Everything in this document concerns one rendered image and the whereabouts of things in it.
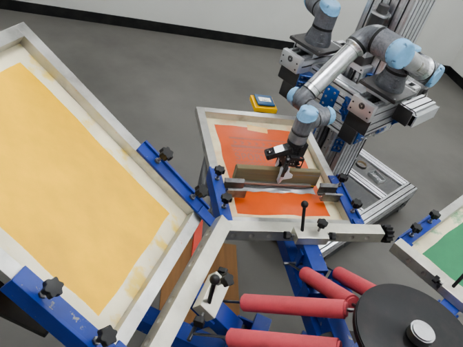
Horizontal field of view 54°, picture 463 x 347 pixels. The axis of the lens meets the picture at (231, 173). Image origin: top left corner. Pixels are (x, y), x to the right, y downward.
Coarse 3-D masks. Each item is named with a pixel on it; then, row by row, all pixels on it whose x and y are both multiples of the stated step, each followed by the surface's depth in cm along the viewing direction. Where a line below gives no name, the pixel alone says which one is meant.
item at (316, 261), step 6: (300, 246) 165; (306, 246) 163; (312, 246) 163; (318, 246) 164; (306, 252) 161; (312, 252) 161; (318, 252) 162; (306, 258) 160; (312, 258) 159; (318, 258) 160; (306, 264) 160; (312, 264) 157; (318, 264) 158; (324, 264) 158; (318, 270) 156; (324, 270) 156
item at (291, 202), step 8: (264, 136) 227; (272, 136) 229; (280, 136) 230; (304, 160) 219; (280, 200) 192; (288, 200) 194; (296, 200) 195; (312, 200) 197; (288, 208) 190; (296, 208) 191; (312, 208) 194; (320, 208) 195
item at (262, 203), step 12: (216, 132) 220; (228, 132) 222; (240, 132) 225; (252, 132) 227; (228, 144) 215; (228, 156) 207; (228, 168) 201; (252, 192) 192; (264, 192) 194; (240, 204) 185; (252, 204) 186; (264, 204) 188; (276, 204) 190
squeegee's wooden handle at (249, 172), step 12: (240, 168) 187; (252, 168) 188; (264, 168) 190; (276, 168) 192; (300, 168) 196; (252, 180) 192; (264, 180) 194; (276, 180) 195; (288, 180) 196; (300, 180) 198; (312, 180) 199
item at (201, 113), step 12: (204, 108) 227; (204, 120) 218; (240, 120) 233; (252, 120) 234; (264, 120) 235; (276, 120) 237; (288, 120) 238; (204, 132) 211; (204, 144) 205; (312, 144) 225; (312, 156) 222; (324, 168) 212; (324, 180) 210; (336, 204) 198
